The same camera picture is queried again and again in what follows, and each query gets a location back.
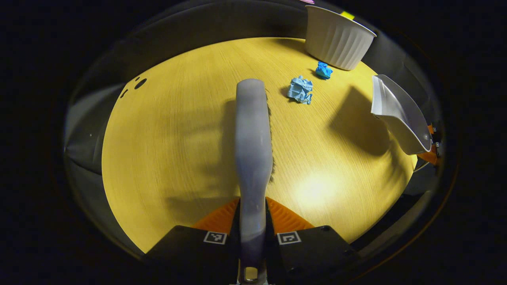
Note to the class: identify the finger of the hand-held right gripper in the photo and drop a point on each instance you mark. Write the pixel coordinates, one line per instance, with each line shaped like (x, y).
(431, 156)

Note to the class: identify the light blue paper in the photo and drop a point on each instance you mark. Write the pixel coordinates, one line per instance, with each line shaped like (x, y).
(300, 90)

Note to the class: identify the white ribbed garbage bin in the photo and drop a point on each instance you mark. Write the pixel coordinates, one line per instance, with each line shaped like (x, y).
(336, 39)

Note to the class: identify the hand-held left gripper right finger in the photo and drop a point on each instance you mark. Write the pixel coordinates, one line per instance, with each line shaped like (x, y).
(313, 249)

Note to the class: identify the small blue trash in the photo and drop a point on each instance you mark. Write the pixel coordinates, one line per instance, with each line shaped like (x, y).
(323, 70)

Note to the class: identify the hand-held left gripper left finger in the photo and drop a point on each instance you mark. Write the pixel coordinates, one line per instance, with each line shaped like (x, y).
(190, 249)

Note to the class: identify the wooden desktop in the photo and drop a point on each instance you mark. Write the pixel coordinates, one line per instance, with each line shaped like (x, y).
(178, 138)

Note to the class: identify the grey plastic dustpan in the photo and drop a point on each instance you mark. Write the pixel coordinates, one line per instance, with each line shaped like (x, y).
(400, 118)

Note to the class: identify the small grey broom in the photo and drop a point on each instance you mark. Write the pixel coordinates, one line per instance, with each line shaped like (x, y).
(251, 138)

